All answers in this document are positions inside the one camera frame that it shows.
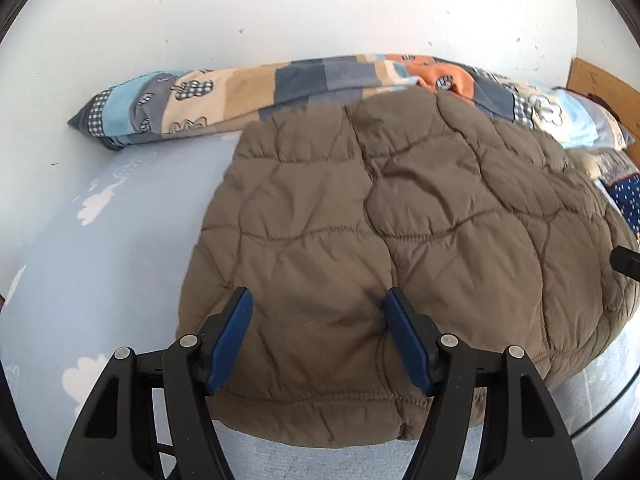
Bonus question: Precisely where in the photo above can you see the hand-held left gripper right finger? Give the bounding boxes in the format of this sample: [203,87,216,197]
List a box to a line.
[383,287,584,480]

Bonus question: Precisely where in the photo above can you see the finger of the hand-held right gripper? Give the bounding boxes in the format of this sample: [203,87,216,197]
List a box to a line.
[610,244,640,282]

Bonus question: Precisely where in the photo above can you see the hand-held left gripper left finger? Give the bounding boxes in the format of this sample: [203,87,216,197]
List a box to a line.
[55,287,255,480]

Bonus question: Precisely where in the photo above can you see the brown quilted hooded jacket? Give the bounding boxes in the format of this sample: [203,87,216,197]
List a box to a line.
[175,89,640,447]

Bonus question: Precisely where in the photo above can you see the dark blue starry cloth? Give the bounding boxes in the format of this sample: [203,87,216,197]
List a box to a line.
[602,172,640,242]

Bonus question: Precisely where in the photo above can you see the beige printed pillow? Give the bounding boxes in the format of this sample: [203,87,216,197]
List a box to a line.
[570,147,640,182]

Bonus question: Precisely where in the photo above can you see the light blue cloud bed sheet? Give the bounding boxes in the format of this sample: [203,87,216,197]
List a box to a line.
[0,125,640,480]

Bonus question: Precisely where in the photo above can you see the wooden headboard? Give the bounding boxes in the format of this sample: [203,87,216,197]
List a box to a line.
[565,57,640,132]

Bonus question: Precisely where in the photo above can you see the patchwork cartoon blanket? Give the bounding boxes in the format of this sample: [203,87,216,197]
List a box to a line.
[67,52,632,153]

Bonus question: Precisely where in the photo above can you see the black cable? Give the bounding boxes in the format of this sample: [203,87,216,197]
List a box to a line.
[569,372,633,438]

